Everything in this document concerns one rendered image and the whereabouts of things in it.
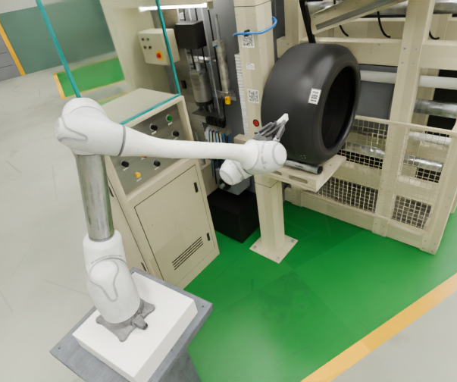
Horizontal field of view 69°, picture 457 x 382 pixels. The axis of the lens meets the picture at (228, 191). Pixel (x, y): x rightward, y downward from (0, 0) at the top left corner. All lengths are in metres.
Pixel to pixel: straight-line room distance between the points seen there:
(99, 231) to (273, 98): 0.94
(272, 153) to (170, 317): 0.77
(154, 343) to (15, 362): 1.44
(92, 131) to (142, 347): 0.81
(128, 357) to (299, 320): 1.16
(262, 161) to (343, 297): 1.41
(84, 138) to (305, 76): 0.94
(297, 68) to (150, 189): 0.99
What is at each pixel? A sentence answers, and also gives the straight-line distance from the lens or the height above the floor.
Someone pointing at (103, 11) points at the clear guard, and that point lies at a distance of 1.66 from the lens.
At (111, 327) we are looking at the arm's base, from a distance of 1.46.
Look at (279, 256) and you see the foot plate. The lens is 2.52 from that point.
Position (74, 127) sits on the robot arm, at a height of 1.54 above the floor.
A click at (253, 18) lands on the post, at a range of 1.75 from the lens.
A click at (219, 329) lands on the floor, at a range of 2.23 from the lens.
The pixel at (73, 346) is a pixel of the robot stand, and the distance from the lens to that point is 1.66.
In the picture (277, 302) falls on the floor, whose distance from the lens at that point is 2.29.
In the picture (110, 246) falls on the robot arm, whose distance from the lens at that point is 1.43.
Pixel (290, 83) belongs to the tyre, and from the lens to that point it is 1.55.
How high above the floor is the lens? 1.89
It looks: 36 degrees down
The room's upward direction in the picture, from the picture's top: 10 degrees counter-clockwise
